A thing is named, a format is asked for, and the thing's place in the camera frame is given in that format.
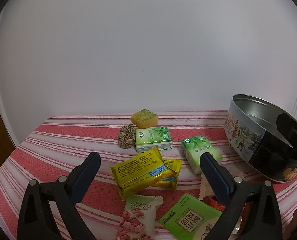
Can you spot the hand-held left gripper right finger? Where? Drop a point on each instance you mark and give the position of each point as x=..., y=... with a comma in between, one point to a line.
x=213, y=177

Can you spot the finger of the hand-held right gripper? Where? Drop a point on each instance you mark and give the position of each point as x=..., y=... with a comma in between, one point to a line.
x=292, y=132

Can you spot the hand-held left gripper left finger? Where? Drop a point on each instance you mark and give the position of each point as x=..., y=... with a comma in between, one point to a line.
x=88, y=172

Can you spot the beige serrated packet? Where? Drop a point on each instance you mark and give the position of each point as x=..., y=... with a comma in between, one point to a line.
x=204, y=191

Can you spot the red snack packet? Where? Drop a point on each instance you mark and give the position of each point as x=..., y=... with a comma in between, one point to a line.
x=212, y=202

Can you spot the green tissue pack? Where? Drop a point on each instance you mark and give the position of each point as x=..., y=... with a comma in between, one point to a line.
x=152, y=136
x=198, y=150

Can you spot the yellow snack packet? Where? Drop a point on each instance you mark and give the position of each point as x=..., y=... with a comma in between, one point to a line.
x=174, y=167
x=136, y=172

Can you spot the green square sachet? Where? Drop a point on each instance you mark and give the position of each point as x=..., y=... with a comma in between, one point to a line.
x=188, y=217

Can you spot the round printed metal tin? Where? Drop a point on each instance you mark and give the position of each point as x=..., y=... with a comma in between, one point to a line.
x=238, y=130

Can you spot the pink floral snack packet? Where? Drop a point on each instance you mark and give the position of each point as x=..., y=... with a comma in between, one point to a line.
x=136, y=220

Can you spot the yellow square sponge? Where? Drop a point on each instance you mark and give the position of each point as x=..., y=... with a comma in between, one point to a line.
x=144, y=118

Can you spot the red white striped cloth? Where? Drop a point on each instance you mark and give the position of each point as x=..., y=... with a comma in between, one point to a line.
x=51, y=142

